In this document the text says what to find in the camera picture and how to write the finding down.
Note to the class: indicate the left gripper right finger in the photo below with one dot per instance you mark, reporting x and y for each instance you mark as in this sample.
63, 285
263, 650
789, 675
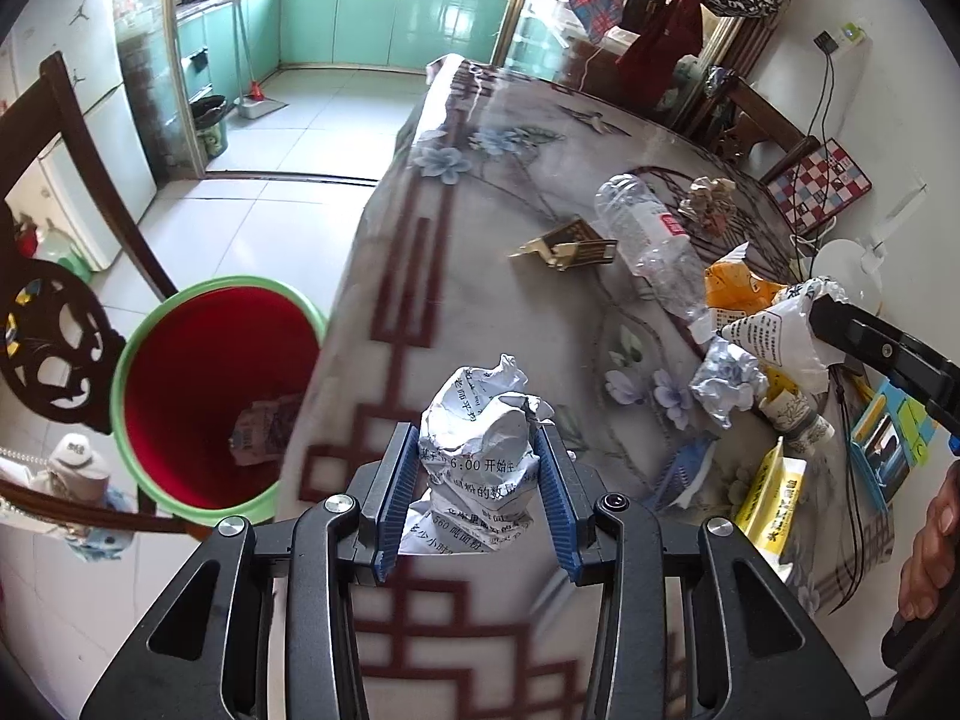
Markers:
694, 600

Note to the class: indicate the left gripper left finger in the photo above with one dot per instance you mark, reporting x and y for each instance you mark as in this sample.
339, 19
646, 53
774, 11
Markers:
201, 650

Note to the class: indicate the white printed snack bag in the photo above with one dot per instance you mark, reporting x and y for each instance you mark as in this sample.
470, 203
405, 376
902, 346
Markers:
782, 334

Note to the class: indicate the yellow snack box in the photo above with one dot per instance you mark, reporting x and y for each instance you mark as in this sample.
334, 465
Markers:
767, 513

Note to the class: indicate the clear plastic water bottle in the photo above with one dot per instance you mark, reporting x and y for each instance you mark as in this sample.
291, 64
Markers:
655, 247

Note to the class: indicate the white paper ball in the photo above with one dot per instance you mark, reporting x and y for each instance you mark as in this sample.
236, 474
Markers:
482, 472

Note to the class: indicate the white printed paper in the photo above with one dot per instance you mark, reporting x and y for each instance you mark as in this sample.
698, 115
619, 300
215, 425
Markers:
729, 379

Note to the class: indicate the small black kitchen bin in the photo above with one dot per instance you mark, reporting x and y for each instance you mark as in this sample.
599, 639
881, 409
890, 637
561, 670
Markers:
208, 115

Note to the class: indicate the teal kitchen cabinets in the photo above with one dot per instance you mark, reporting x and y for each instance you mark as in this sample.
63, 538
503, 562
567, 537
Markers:
402, 35

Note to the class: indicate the person's right hand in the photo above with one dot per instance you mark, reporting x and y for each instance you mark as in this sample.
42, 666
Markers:
932, 560

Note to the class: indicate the colourful book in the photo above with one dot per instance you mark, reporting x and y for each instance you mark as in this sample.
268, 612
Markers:
891, 438

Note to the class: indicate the orange snack wrapper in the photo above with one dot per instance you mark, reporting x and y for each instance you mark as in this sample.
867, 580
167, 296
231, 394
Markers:
734, 291

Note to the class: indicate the floral patterned tablecloth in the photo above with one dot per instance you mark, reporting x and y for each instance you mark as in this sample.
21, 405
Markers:
437, 279

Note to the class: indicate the crumpled brown paper ball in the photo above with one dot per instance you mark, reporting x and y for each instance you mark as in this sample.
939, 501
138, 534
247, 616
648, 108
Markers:
709, 203

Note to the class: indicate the white cap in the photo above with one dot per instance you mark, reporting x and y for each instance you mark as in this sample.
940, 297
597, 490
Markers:
83, 473

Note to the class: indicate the red bin with green rim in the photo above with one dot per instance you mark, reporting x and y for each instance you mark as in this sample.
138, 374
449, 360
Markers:
185, 376

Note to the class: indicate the brown gold cigarette box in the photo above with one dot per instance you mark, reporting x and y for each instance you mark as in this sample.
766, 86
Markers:
572, 245

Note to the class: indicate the dark carved wooden chair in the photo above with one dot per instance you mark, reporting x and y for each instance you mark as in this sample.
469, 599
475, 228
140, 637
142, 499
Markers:
66, 352

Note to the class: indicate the red hanging garment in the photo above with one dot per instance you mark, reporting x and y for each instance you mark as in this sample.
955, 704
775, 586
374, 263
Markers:
646, 68

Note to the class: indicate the red broom with dustpan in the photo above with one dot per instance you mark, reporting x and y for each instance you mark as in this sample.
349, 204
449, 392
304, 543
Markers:
253, 104

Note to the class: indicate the white refrigerator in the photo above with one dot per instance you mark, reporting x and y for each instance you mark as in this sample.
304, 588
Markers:
71, 45

